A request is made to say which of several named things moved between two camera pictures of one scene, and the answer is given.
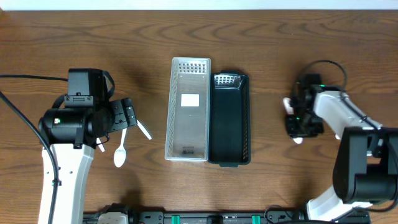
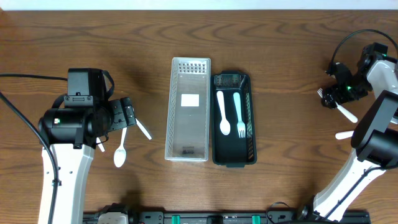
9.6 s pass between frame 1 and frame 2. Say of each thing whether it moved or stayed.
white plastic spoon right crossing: stayed
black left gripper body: stayed
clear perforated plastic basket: stayed
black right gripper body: moved
